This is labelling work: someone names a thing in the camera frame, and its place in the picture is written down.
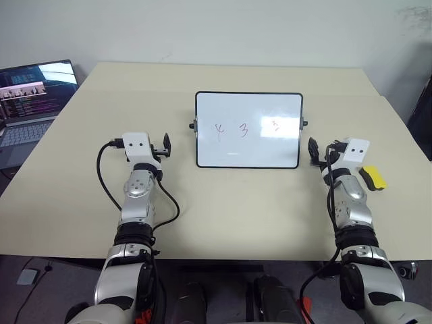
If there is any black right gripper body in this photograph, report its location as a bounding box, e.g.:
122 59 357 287
310 153 333 167

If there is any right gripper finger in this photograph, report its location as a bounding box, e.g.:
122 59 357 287
308 136 321 163

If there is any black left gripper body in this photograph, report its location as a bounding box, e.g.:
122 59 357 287
149 143 171 160

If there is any yellow and black eraser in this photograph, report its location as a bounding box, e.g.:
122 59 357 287
358 165 388 192

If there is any black-framed small whiteboard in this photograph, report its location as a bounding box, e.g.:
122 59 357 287
188 90 308 169

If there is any black chair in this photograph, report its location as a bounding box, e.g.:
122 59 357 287
406 76 432 136

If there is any black and silver caster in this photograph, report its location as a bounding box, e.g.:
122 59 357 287
396 261 419 281

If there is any open grey laptop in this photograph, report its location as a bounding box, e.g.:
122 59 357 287
0 59 80 169

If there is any dark rounded shape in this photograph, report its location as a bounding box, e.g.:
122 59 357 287
252 275 298 324

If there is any orange-red object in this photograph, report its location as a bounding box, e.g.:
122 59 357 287
296 296 313 324

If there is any grey box on floor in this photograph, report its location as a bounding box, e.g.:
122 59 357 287
17 268 41 285

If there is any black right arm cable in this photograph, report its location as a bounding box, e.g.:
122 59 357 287
300 138 348 324

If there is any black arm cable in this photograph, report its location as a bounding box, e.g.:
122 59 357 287
97 137 180 234
300 138 348 324

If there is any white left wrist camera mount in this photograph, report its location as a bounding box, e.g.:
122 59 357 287
121 132 162 171

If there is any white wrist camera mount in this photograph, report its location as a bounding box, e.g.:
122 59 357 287
322 137 371 177
121 132 162 171

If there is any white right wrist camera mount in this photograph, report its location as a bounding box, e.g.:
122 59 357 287
322 137 371 177

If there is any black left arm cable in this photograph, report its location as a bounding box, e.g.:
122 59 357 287
97 137 180 234

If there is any thin black floor cable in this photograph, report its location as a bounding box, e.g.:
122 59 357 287
20 256 53 304

